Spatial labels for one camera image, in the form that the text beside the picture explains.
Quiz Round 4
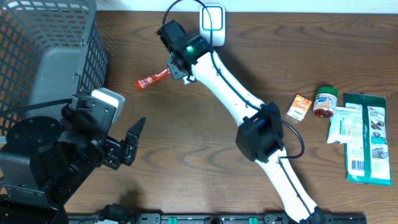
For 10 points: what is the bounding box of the red snack stick sachet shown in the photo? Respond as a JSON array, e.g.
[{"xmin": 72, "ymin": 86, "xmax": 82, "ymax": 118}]
[{"xmin": 134, "ymin": 68, "xmax": 170, "ymax": 90}]

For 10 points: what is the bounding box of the orange small carton box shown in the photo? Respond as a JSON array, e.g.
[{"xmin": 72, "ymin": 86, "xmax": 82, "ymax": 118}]
[{"xmin": 287, "ymin": 95, "xmax": 312, "ymax": 121}]

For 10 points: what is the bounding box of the green lid glass jar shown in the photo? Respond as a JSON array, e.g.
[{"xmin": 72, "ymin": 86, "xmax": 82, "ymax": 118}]
[{"xmin": 313, "ymin": 86, "xmax": 338, "ymax": 118}]

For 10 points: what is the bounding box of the teal white tissue pack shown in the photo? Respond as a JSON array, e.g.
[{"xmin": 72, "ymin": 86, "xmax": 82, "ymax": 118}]
[{"xmin": 326, "ymin": 106, "xmax": 357, "ymax": 144}]

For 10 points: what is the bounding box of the green white wipes packet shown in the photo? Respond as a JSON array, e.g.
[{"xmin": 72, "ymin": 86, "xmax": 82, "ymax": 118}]
[{"xmin": 343, "ymin": 93, "xmax": 392, "ymax": 186}]

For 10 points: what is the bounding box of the white Panadol medicine box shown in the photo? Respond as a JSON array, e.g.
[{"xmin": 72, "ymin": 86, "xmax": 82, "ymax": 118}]
[{"xmin": 183, "ymin": 75, "xmax": 195, "ymax": 85}]

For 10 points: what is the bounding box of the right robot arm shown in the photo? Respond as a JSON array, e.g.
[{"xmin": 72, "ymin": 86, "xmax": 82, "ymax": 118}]
[{"xmin": 157, "ymin": 21, "xmax": 325, "ymax": 223}]

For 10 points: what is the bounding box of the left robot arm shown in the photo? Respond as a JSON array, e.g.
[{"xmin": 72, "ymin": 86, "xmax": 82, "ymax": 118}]
[{"xmin": 1, "ymin": 92, "xmax": 146, "ymax": 223}]

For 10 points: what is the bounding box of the white barcode scanner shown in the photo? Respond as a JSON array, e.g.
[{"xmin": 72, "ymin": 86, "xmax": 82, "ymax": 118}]
[{"xmin": 200, "ymin": 4, "xmax": 226, "ymax": 47}]

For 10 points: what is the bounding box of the grey plastic mesh basket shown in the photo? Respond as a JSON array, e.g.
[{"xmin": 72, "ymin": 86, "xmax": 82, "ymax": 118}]
[{"xmin": 0, "ymin": 0, "xmax": 110, "ymax": 138}]

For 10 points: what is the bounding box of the black left camera cable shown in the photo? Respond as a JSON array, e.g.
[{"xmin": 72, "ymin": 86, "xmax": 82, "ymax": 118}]
[{"xmin": 0, "ymin": 98, "xmax": 72, "ymax": 116}]

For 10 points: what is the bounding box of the black camera cable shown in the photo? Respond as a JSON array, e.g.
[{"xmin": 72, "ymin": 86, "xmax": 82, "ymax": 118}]
[
  {"xmin": 161, "ymin": 0, "xmax": 305, "ymax": 218},
  {"xmin": 0, "ymin": 98, "xmax": 72, "ymax": 116}
]

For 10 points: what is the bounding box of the black right camera cable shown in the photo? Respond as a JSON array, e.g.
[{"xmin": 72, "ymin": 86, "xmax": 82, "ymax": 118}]
[{"xmin": 161, "ymin": 0, "xmax": 305, "ymax": 218}]

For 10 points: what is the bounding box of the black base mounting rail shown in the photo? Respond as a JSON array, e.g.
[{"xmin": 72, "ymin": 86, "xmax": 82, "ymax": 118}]
[{"xmin": 67, "ymin": 203, "xmax": 368, "ymax": 224}]

